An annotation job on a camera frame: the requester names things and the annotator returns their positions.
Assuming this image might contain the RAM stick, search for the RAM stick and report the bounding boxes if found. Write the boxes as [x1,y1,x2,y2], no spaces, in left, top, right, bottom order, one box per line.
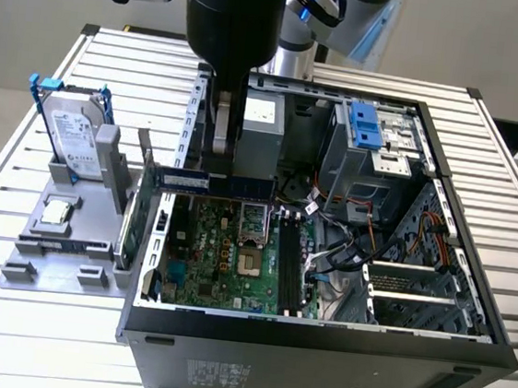
[159,167,277,202]
[17,233,111,257]

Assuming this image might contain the black RAM slot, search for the black RAM slot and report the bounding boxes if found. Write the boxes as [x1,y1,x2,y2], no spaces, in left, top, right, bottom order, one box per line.
[270,210,303,317]
[281,212,313,318]

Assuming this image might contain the grey power supply unit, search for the grey power supply unit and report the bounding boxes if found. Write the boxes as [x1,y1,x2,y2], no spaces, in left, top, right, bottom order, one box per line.
[190,83,290,183]

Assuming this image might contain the blue drive bay latch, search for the blue drive bay latch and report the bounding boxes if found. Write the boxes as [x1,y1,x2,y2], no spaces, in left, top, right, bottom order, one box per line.
[346,100,389,151]

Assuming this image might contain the silver drive cage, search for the silver drive cage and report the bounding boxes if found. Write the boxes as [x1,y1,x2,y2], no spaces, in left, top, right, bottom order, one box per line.
[315,97,434,230]

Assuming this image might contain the hard disk in blue carrier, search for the hard disk in blue carrier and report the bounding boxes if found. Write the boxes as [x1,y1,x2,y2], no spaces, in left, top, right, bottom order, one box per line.
[18,72,120,188]

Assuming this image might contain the metal socket cover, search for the metal socket cover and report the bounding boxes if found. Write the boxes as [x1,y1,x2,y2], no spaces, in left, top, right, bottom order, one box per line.
[236,197,272,248]

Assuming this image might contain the green graphics card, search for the green graphics card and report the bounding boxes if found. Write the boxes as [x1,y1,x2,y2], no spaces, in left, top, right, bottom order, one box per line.
[112,126,169,275]

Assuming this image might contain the grey parts rack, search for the grey parts rack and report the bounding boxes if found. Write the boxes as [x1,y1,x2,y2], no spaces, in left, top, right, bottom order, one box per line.
[0,114,174,305]

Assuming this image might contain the CPU socket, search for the CPU socket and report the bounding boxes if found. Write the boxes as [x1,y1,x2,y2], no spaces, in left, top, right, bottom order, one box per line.
[234,242,267,279]

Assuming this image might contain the green motherboard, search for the green motherboard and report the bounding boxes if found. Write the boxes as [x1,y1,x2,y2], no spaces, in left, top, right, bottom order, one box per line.
[157,189,333,322]

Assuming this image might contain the blue expansion slot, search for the blue expansion slot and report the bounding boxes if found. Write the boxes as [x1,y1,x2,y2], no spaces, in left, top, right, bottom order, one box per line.
[165,261,188,286]

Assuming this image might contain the silver CPU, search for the silver CPU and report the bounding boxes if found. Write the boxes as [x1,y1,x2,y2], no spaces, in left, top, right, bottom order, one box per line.
[40,198,74,227]

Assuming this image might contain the black block beside table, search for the black block beside table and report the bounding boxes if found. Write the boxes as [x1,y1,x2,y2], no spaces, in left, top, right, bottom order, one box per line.
[490,117,518,153]

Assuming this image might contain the silver disk bay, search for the silver disk bay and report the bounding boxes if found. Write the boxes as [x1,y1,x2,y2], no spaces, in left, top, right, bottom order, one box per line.
[356,258,482,337]

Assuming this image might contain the grey label sticker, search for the grey label sticker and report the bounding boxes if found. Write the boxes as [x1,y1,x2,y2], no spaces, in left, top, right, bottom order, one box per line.
[183,357,253,388]

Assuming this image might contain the black open PC case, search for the black open PC case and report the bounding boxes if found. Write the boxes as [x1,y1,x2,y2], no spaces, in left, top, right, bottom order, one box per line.
[109,55,518,388]

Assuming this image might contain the orange wire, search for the orange wire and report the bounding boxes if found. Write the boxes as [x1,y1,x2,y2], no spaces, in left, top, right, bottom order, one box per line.
[306,170,386,254]

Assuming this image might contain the black cable bundle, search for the black cable bundle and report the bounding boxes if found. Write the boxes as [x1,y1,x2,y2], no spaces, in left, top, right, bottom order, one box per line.
[304,208,408,293]

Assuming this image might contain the red yellow orange power wires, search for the red yellow orange power wires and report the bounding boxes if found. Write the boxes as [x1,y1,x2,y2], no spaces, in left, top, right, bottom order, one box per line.
[410,210,456,274]

